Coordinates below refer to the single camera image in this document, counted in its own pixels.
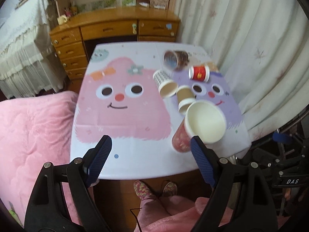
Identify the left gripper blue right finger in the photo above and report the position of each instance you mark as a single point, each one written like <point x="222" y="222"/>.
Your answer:
<point x="206" y="159"/>

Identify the lace covered piano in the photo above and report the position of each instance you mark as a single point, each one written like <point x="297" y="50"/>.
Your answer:
<point x="28" y="60"/>

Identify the tall red paper cup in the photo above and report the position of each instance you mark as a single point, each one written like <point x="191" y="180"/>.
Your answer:
<point x="203" y="119"/>

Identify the checkered paper cup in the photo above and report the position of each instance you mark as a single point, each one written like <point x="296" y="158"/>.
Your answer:
<point x="166" y="86"/>

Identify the left patterned slipper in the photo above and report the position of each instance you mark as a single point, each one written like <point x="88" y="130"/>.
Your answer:
<point x="142" y="191"/>

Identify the yellow mug on desk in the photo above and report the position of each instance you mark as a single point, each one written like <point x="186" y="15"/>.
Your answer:
<point x="62" y="19"/>

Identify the cartoon monster tablecloth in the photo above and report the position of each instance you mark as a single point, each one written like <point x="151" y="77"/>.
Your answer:
<point x="119" y="98"/>

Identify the brown sleeve paper cup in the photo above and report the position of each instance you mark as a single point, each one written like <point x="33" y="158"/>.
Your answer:
<point x="185" y="97"/>

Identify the pink robe legs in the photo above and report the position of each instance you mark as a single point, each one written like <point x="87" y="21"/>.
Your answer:
<point x="174" y="213"/>

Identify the dark patterned plastic cup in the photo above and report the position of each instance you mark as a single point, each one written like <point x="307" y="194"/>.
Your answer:
<point x="176" y="60"/>

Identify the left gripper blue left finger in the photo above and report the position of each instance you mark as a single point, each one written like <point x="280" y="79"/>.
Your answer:
<point x="95" y="159"/>

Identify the small red paper cup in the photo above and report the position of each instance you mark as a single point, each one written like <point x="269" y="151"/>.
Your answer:
<point x="199" y="73"/>

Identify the pink fluffy blanket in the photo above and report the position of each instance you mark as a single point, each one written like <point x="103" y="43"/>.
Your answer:
<point x="34" y="130"/>

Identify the white floral curtain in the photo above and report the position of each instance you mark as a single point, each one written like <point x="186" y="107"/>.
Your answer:
<point x="261" y="47"/>

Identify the patterned slipper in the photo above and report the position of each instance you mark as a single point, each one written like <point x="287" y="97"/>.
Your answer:
<point x="169" y="190"/>
<point x="142" y="191"/>

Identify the right patterned slipper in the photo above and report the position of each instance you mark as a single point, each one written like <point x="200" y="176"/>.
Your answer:
<point x="169" y="190"/>

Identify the wooden desk with drawers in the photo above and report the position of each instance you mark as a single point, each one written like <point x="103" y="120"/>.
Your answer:
<point x="75" y="40"/>

